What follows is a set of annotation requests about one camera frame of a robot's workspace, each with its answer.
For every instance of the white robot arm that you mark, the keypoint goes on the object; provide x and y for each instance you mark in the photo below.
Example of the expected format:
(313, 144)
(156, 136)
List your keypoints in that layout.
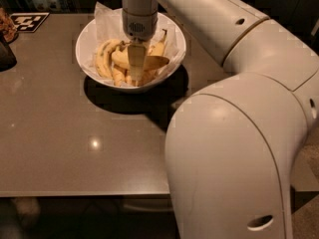
(230, 147)

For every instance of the patterned container at left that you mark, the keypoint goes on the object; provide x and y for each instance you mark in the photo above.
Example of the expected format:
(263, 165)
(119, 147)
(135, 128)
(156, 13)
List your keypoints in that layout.
(7, 27)

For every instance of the white paper liner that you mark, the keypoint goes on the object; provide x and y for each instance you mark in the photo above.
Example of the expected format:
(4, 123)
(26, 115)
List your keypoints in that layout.
(102, 51)

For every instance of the white ceramic bowl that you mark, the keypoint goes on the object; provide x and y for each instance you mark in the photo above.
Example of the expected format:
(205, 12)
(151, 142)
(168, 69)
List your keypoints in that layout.
(108, 24)

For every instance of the dark object at left edge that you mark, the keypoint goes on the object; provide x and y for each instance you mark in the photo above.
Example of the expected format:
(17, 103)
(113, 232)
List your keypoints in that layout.
(7, 58)

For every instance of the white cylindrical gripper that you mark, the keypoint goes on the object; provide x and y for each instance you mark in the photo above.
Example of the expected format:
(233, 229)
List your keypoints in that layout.
(140, 26)

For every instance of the left curved yellow banana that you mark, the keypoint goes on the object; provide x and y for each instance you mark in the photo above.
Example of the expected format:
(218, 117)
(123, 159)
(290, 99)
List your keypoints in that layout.
(100, 57)

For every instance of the black white fiducial marker card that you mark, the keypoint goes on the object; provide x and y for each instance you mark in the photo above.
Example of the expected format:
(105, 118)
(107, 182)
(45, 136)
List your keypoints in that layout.
(28, 22)

